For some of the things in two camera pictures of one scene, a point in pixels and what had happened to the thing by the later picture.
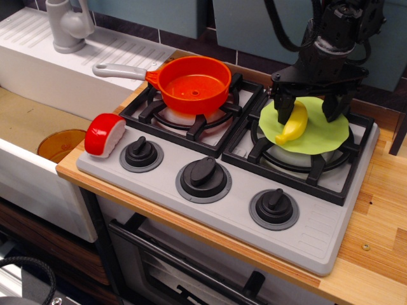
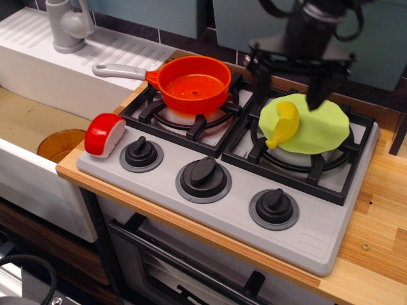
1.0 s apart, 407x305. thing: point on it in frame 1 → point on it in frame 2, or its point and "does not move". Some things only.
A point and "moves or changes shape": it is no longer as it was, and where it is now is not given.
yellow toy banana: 295,124 moves or changes shape
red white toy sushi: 105,135 does not move
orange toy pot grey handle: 187,85 does not move
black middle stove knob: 203,181 does not move
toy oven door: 152,264 does not move
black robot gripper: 323,65 → 307,46
